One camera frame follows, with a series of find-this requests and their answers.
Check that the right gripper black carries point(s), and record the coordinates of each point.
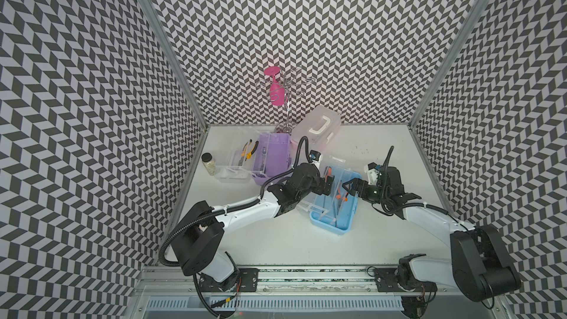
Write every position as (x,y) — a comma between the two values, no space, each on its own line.
(362,187)

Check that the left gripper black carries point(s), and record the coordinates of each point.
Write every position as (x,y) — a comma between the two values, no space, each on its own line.
(321,189)

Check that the blue toolbox clear lid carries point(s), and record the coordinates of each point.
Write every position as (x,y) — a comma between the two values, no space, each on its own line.
(325,211)

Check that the pink toolbox clear lid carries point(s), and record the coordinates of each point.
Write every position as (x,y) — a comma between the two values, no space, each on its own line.
(320,126)

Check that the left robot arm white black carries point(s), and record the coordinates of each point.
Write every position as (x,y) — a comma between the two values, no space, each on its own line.
(193,245)

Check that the orange black pliers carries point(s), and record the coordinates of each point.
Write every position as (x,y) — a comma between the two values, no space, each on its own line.
(341,195)

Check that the purple toolbox clear lid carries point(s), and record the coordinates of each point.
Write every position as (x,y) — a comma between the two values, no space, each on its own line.
(272,157)

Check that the yellow black pliers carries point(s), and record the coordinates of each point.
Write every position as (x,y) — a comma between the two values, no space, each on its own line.
(248,152)

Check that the pink cup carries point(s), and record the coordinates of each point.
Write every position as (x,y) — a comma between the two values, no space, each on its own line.
(277,93)

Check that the small glass jar black lid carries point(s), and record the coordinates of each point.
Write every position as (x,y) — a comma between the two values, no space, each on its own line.
(209,163)

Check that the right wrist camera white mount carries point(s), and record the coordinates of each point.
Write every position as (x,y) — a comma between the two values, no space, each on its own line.
(372,170)

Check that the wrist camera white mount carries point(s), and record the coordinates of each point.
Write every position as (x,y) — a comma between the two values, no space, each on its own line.
(372,170)
(314,158)

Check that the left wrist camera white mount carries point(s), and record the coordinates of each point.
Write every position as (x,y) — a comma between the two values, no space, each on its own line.
(314,158)

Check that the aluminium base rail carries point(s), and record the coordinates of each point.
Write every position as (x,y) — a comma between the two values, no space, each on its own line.
(304,292)

